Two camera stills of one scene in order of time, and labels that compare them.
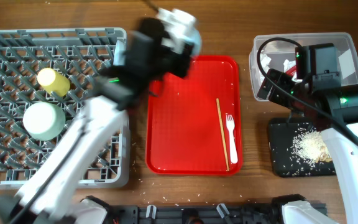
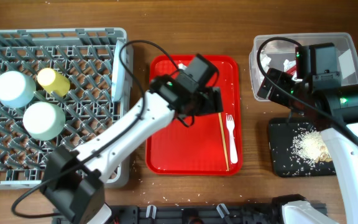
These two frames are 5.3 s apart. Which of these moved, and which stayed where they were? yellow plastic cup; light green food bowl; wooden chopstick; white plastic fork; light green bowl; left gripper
Moved: light green bowl; left gripper
Stayed: yellow plastic cup; wooden chopstick; white plastic fork; light green food bowl
